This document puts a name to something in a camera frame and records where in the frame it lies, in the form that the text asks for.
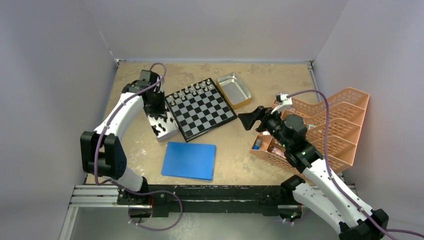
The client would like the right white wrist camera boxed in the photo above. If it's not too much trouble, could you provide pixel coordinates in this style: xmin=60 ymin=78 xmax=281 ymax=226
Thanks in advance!
xmin=271 ymin=92 xmax=293 ymax=114

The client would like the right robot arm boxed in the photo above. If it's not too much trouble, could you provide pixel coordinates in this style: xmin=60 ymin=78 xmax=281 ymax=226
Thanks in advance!
xmin=238 ymin=106 xmax=389 ymax=240

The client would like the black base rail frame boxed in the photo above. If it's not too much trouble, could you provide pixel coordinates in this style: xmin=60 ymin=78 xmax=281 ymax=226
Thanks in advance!
xmin=117 ymin=184 xmax=307 ymax=220

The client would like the blue folder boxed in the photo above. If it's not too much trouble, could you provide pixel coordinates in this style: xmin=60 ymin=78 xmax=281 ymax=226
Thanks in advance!
xmin=161 ymin=141 xmax=216 ymax=181

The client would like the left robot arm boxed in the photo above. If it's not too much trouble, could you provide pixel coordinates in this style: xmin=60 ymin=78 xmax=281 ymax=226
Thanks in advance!
xmin=80 ymin=70 xmax=165 ymax=205

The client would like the white chess piece row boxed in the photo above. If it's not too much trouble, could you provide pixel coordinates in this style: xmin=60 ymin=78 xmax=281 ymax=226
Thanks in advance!
xmin=165 ymin=78 xmax=217 ymax=106

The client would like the gold rectangular metal tin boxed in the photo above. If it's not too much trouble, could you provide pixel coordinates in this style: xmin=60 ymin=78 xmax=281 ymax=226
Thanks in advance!
xmin=216 ymin=72 xmax=252 ymax=110

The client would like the blue capped small bottle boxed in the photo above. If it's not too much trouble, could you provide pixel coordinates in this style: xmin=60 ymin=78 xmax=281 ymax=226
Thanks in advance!
xmin=252 ymin=138 xmax=263 ymax=150

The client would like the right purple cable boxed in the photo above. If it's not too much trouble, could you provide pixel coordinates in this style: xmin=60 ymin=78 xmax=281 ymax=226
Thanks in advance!
xmin=286 ymin=89 xmax=424 ymax=239

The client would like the pile of black chess pieces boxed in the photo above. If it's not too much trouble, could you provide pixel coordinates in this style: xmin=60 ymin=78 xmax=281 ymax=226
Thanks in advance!
xmin=148 ymin=114 xmax=176 ymax=138

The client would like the orange plastic tiered organizer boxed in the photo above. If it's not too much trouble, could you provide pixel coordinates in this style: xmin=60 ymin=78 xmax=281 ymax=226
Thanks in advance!
xmin=249 ymin=87 xmax=371 ymax=186

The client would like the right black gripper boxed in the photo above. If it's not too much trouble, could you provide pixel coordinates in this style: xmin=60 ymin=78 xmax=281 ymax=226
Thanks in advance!
xmin=238 ymin=105 xmax=291 ymax=149

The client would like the black and silver chessboard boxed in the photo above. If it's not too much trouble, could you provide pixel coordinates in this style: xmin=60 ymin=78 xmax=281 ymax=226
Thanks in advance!
xmin=165 ymin=78 xmax=237 ymax=142

